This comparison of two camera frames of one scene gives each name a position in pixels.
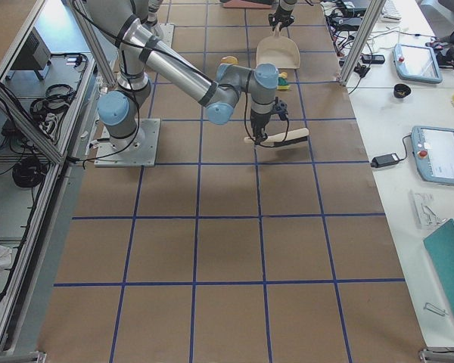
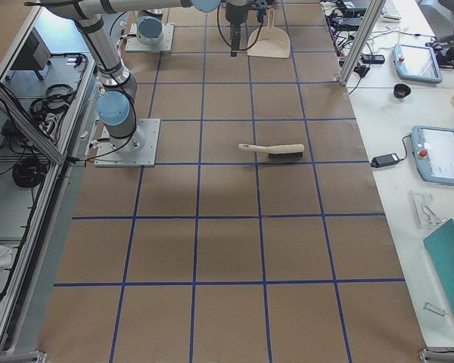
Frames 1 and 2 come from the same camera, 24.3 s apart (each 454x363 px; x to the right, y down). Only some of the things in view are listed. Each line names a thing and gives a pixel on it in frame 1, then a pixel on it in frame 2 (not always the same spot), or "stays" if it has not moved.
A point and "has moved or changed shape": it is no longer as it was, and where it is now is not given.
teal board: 450,258 stays
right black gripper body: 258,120 → 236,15
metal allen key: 435,308 stays
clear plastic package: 425,212 stays
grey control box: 35,57 stays
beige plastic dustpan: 281,51 has moved or changed shape
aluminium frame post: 365,34 stays
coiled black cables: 29,172 stays
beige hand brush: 293,137 → 277,151
